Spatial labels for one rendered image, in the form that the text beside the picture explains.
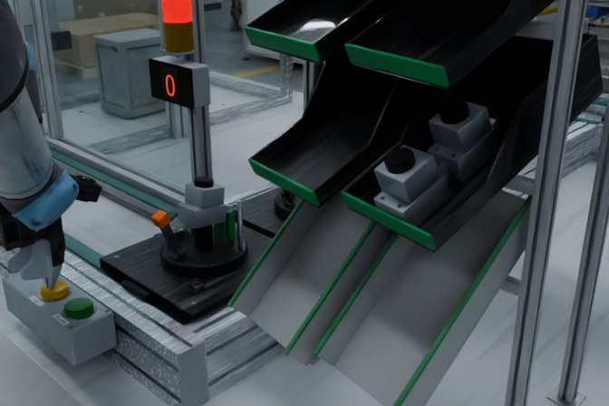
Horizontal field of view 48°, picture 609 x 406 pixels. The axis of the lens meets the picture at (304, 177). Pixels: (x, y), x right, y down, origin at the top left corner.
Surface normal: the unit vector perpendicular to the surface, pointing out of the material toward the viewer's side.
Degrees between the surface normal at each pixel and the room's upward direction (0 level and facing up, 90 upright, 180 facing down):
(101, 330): 90
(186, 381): 90
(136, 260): 0
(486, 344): 0
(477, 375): 0
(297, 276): 45
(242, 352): 90
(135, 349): 90
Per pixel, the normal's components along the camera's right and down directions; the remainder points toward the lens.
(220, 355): 0.73, 0.25
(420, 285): -0.57, -0.50
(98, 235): 0.00, -0.93
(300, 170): -0.34, -0.75
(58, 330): -0.69, 0.27
